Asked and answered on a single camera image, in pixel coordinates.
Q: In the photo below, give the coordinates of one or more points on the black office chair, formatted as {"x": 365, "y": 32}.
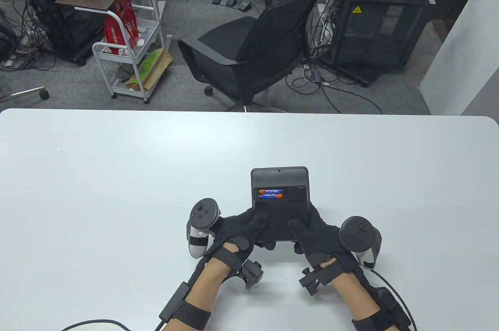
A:
{"x": 234, "y": 46}

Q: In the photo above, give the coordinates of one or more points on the black forearm electronics box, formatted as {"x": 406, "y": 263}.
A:
{"x": 174, "y": 301}
{"x": 390, "y": 305}

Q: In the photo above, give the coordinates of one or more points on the person's right hand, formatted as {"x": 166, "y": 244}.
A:
{"x": 319, "y": 241}

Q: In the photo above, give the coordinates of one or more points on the red bag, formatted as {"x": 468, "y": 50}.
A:
{"x": 121, "y": 23}

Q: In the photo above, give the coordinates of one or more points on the person's left forearm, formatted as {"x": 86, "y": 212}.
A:
{"x": 202, "y": 288}

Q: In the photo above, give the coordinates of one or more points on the green and brown paper bag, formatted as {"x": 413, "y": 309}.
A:
{"x": 154, "y": 64}

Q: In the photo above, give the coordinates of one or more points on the person's left hand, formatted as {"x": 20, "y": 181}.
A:
{"x": 237, "y": 231}

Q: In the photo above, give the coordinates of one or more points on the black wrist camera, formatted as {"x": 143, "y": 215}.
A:
{"x": 310, "y": 282}
{"x": 251, "y": 274}

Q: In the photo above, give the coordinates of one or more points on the silver chair leg with caster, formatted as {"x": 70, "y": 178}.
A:
{"x": 23, "y": 93}

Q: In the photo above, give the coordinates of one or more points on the person's right forearm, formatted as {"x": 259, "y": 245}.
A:
{"x": 351, "y": 300}

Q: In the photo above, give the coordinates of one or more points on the white partition panel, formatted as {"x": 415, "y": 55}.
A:
{"x": 460, "y": 54}

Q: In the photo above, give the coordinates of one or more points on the dark grey motion controller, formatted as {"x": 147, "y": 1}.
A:
{"x": 204, "y": 212}
{"x": 358, "y": 233}

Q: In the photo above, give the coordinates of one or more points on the black calculator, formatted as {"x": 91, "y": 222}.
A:
{"x": 278, "y": 179}

